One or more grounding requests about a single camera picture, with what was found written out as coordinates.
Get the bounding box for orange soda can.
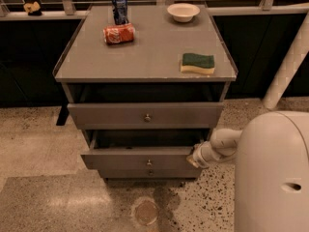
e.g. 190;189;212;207
103;23;135;44

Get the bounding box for grey top drawer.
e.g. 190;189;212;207
68;102;223;130

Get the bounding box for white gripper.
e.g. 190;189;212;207
186;141;221;168

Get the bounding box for blue soda can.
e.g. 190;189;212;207
112;0;128;25

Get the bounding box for metal railing ledge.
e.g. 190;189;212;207
0;0;309;21

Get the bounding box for small yellow black object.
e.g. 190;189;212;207
23;1;42;15

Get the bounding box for white bowl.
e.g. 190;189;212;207
167;3;200;23

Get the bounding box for grey bottom drawer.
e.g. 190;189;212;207
98;169;202;179

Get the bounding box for grey drawer cabinet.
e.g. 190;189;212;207
51;3;239;180

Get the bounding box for grey drawer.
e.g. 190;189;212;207
81;130;207;170
68;102;223;130
98;169;202;179

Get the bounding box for white diagonal pipe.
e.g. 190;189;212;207
263;13;309;109

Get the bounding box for green yellow sponge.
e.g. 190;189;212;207
181;53;215;74

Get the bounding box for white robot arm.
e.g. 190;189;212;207
187;111;309;232

